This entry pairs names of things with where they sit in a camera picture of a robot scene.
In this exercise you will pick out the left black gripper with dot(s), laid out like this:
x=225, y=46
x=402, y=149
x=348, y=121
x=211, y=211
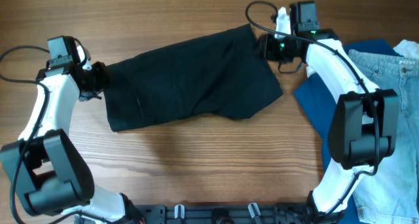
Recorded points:
x=103, y=71

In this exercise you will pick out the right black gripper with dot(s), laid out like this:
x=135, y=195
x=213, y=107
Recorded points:
x=266, y=48

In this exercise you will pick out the black shorts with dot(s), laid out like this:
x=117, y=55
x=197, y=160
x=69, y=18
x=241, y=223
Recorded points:
x=217, y=74

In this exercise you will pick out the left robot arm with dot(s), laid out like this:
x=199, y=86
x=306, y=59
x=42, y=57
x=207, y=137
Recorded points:
x=47, y=174

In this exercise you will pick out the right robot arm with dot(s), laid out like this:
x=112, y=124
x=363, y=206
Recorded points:
x=364, y=125

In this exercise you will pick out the blue garment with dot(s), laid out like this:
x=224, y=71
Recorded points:
x=317, y=102

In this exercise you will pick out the white garment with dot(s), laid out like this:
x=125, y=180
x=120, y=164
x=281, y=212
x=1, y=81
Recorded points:
x=408, y=49

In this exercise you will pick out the light blue jeans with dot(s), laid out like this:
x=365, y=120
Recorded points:
x=391, y=196

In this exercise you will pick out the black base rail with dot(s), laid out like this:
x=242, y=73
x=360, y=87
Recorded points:
x=238, y=214

